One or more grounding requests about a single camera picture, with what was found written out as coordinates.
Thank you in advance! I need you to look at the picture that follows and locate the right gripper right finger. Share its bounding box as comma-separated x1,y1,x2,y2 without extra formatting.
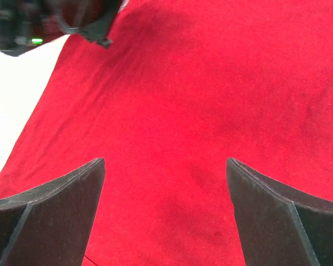
226,158,333,265

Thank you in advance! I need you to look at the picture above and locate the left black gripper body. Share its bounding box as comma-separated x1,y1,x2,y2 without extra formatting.
42,0,125,48

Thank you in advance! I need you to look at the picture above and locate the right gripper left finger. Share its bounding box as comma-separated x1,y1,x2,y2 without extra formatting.
0,158,105,266

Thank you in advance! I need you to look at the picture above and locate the red t-shirt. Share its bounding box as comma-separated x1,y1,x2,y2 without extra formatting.
0,1,333,265

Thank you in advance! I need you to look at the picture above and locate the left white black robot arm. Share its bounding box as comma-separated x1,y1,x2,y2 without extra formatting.
0,0,128,57

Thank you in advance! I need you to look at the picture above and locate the floral tablecloth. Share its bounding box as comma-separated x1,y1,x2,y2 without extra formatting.
0,35,68,172

